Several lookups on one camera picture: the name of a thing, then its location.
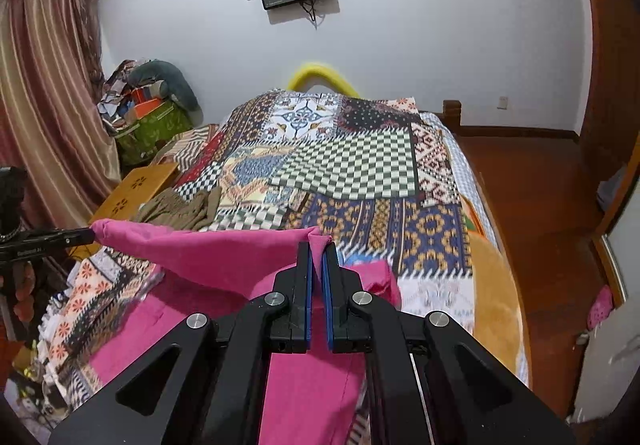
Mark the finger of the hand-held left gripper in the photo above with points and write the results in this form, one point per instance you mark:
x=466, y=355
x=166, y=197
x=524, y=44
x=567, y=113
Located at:
x=80, y=236

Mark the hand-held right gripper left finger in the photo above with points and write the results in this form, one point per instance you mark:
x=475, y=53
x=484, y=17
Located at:
x=307, y=297

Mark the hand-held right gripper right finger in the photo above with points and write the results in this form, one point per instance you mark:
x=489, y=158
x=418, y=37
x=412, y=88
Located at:
x=330, y=297

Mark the pink pants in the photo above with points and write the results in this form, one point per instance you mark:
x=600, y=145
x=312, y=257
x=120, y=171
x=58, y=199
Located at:
x=225, y=260

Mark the olive green pants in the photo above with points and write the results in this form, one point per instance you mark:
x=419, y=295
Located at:
x=175, y=215

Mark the person's left hand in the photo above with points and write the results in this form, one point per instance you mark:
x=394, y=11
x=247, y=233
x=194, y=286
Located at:
x=22, y=295

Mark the green storage bag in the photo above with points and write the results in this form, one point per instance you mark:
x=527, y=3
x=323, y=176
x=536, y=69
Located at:
x=155, y=131

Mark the patchwork printed bedspread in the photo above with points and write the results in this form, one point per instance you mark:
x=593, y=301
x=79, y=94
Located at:
x=350, y=165

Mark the striped brown curtain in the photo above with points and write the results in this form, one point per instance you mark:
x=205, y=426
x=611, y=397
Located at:
x=45, y=100

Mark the zigzag striped cloth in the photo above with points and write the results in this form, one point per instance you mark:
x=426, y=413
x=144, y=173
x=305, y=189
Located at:
x=192, y=145

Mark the orange box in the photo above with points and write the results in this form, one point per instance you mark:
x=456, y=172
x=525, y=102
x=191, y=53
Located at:
x=147, y=107

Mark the pile of printed cloth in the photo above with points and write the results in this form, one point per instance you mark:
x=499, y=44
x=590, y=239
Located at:
x=115, y=95

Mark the orange plush blanket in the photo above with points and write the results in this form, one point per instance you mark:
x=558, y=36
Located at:
x=495, y=285

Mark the grey plush pillow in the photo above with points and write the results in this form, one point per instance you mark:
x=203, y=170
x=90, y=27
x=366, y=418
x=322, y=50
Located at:
x=170, y=75

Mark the yellow foam tube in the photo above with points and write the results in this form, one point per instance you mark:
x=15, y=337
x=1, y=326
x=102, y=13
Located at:
x=305, y=72

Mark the white wardrobe door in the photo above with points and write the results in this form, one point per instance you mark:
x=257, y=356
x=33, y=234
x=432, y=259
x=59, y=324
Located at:
x=605, y=365

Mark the pale plastic bag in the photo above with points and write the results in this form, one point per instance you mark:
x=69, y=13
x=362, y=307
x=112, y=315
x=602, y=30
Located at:
x=612, y=187

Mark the wooden door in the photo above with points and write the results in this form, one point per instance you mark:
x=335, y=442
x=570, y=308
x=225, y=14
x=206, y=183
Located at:
x=610, y=50

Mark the wooden bed post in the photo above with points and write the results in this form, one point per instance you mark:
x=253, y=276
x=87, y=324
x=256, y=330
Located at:
x=451, y=112

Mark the white wall socket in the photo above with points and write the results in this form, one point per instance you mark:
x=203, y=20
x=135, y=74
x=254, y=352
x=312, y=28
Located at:
x=503, y=101

